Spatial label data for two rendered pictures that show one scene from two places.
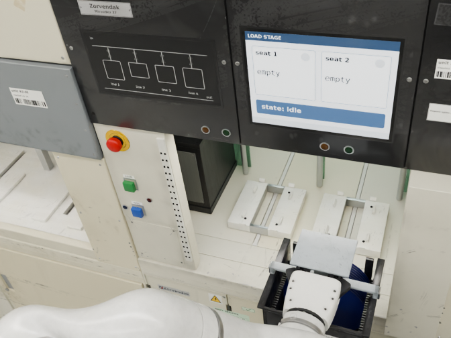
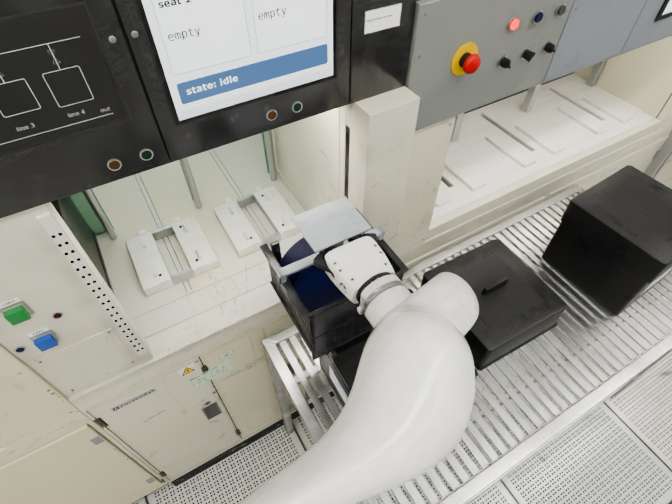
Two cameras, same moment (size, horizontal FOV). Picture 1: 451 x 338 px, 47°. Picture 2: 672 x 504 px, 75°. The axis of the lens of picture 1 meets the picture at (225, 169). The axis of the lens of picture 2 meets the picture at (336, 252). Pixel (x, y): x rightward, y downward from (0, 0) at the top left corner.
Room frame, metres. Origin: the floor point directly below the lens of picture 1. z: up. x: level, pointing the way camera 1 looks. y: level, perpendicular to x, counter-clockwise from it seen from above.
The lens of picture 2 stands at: (0.36, 0.29, 1.87)
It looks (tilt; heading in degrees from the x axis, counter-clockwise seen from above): 50 degrees down; 304
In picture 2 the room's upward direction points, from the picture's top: straight up
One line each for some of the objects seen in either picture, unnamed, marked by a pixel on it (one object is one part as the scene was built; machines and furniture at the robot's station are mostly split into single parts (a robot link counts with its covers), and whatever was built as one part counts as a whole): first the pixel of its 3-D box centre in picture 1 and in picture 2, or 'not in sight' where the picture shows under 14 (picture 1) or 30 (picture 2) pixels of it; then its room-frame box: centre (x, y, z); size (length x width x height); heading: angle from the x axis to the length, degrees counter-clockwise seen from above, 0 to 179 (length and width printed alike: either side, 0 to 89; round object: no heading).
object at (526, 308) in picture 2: not in sight; (490, 296); (0.39, -0.54, 0.83); 0.29 x 0.29 x 0.13; 63
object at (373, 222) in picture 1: (350, 222); (257, 218); (1.10, -0.36, 0.89); 0.22 x 0.21 x 0.04; 154
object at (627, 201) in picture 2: not in sight; (622, 239); (0.14, -0.91, 0.89); 0.29 x 0.29 x 0.25; 68
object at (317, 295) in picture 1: (310, 301); (361, 270); (0.59, -0.13, 1.25); 0.11 x 0.10 x 0.07; 153
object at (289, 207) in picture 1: (268, 207); (171, 252); (1.21, -0.12, 0.89); 0.22 x 0.21 x 0.04; 154
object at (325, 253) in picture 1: (321, 298); (332, 275); (0.68, -0.17, 1.11); 0.24 x 0.20 x 0.32; 63
